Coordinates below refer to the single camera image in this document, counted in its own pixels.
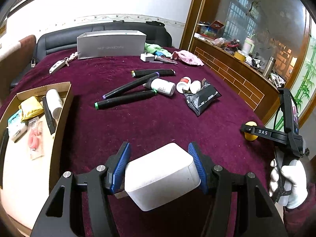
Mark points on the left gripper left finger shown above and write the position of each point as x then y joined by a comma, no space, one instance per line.
116,165

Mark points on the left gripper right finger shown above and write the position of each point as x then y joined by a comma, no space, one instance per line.
204,166

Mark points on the white power adapter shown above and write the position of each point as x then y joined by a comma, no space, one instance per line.
160,177

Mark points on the yellow lid jar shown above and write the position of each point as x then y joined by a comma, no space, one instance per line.
248,136

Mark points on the black marker green cap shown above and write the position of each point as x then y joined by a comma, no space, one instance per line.
125,99

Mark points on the black snack packet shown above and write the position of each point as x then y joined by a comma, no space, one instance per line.
202,99

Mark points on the black marker purple cap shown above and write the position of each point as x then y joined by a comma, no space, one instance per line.
129,86

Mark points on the black marker beige cap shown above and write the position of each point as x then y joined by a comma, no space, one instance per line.
49,118

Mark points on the small white bottle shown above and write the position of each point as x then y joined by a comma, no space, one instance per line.
195,86

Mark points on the large white bottle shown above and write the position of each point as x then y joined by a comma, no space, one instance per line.
54,103

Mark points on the white bottle green label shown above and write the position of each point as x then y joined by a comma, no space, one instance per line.
161,86

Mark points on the red item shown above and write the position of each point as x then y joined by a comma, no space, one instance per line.
35,138

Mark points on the white bottle red label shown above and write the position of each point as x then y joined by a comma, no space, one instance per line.
183,84

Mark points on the yellow cheese cracker packet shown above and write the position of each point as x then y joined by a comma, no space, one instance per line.
30,108

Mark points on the teal tissue pack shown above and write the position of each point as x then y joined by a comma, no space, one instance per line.
16,127

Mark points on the black marker gold cap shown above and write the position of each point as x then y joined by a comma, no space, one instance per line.
3,145

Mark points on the right white gloved hand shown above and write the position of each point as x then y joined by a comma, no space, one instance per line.
294,174

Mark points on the steel thermos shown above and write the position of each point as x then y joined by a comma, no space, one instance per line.
268,67

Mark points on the black marker yellow cap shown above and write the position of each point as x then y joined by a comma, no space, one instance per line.
161,72

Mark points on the cardboard tray box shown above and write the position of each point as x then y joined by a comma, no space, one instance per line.
30,165

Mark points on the small white charger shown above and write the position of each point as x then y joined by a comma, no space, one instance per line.
147,57

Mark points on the silver sachet packet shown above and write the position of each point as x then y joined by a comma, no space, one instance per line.
165,59

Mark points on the white key fob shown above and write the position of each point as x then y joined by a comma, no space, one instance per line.
57,66

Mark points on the brown wooden cabinet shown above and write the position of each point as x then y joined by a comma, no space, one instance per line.
278,28

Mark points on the green cloth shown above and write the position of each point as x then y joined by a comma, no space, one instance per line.
152,48

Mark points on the pink cloth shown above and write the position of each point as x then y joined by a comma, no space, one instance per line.
187,57

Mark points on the grey shoe box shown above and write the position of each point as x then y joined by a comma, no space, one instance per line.
110,43

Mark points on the black leather sofa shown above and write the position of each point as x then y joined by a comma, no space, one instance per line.
67,39

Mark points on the maroon armchair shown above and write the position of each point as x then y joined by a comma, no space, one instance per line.
15,56

